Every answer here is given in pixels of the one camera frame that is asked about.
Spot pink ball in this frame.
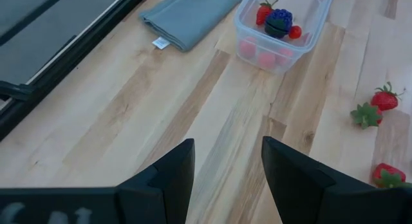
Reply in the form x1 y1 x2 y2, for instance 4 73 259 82
257 51 277 70
238 37 258 60

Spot purple toy grape bunch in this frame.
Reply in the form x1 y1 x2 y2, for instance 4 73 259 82
264 8 294 39

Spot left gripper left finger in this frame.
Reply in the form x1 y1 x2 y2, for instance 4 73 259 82
115 138 196 224

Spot clear plastic tupperware container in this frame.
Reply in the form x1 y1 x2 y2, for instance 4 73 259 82
234 0 335 75

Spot grey folded cloth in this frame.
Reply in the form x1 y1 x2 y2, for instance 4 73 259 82
138 0 248 53

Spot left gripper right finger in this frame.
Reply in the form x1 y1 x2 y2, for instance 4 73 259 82
261 135 339 224

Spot black aluminium table frame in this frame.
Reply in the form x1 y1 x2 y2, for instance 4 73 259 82
0 0 151 142

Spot red toy strawberry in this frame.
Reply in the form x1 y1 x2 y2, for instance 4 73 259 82
372 162 412 189
370 81 406 112
256 0 279 26
350 102 383 130

